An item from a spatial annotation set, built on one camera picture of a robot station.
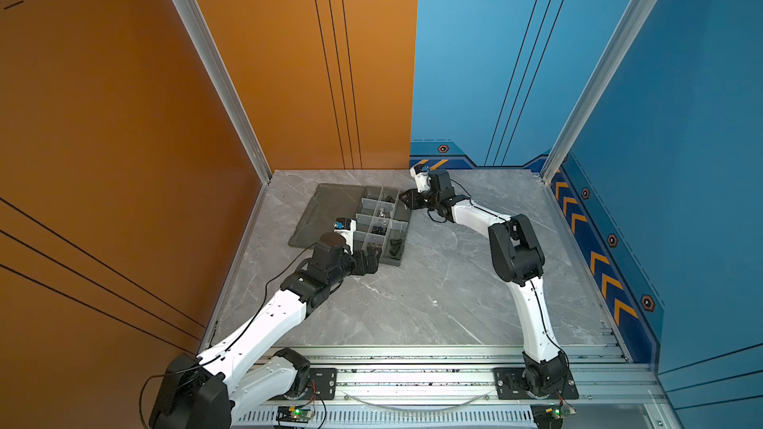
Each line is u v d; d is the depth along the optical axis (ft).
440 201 2.78
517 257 2.01
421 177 3.10
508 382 2.37
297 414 2.32
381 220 3.40
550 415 2.29
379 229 3.35
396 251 3.17
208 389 1.28
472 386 2.46
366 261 2.37
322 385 2.42
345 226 2.33
